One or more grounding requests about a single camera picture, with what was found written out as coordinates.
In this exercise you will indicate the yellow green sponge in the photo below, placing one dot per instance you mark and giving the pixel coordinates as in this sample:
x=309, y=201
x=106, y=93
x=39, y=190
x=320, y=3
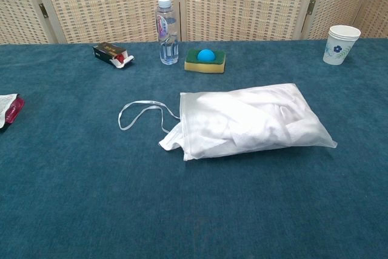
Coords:
x=203, y=66

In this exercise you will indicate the blue ball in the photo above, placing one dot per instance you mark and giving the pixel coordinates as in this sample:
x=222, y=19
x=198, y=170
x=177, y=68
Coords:
x=206, y=55

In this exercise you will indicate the clear plastic water bottle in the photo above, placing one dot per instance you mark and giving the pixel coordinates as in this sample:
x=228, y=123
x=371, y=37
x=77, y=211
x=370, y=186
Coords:
x=167, y=43

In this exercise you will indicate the black snack packet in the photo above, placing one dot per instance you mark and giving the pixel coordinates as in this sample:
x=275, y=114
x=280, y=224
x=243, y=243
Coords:
x=106, y=51

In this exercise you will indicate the blue table cloth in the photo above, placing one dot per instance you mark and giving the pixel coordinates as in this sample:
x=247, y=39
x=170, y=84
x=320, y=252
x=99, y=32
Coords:
x=91, y=180

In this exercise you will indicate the woven folding screen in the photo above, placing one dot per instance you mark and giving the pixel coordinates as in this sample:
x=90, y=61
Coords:
x=106, y=4

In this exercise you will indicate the floral paper cup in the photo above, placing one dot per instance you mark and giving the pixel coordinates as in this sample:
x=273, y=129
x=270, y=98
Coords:
x=338, y=49

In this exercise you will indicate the brass screen hinge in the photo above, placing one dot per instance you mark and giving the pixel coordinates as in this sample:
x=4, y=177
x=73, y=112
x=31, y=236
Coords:
x=43, y=10
x=312, y=7

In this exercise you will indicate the white red spout pouch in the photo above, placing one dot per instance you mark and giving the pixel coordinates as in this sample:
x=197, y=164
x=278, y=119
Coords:
x=9, y=110

